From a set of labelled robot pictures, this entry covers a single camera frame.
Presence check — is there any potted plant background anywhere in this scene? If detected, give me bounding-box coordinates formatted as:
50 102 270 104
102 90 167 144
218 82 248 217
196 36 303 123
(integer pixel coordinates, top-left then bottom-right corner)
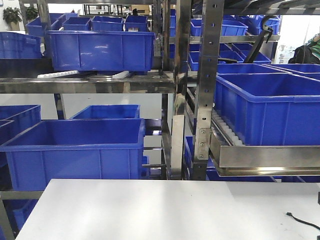
3 7 22 31

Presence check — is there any large blue bin lower left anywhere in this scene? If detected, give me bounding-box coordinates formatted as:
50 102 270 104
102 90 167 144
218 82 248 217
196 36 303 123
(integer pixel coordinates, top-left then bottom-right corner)
0 118 145 191

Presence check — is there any large blue bin upper shelf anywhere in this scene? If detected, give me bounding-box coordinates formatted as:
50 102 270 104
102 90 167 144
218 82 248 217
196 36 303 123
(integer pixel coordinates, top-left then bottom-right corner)
47 30 155 72

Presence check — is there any blue bin far left upper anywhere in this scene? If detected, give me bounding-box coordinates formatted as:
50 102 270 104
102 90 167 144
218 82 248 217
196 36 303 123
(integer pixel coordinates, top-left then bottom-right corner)
0 31 43 59

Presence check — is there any large blue bin shelf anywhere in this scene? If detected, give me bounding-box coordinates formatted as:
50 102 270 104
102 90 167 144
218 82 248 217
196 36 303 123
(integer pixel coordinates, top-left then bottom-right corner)
215 73 320 146
47 30 155 72

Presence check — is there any steel rack right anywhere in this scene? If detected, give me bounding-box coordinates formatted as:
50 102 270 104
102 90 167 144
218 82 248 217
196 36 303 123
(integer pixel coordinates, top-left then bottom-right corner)
190 0 320 180

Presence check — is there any black cable on table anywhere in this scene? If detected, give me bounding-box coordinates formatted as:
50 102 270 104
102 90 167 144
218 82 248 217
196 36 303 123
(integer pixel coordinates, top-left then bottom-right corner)
286 211 320 231

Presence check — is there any large blue bin right shelf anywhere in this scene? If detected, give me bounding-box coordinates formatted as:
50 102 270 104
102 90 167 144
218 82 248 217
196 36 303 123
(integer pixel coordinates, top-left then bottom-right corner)
215 73 320 146

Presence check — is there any blue bin left edge lower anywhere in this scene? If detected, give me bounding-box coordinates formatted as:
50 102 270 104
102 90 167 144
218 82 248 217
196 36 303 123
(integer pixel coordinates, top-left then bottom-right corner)
0 104 41 145

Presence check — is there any steel rack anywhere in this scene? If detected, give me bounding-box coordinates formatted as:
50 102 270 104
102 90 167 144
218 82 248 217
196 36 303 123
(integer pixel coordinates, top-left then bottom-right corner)
190 0 320 180
0 0 191 240

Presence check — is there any blue bin behind right shelf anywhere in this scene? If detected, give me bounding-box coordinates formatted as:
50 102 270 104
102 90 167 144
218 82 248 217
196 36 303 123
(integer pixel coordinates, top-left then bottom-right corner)
216 62 292 75

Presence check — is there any blue bin behind lower left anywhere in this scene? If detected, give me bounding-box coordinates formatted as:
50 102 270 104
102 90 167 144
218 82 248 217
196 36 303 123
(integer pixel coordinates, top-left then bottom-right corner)
70 104 140 120

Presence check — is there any steel rack left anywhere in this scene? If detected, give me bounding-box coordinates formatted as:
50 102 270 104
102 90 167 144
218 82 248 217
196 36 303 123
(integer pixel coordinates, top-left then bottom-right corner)
0 0 191 240

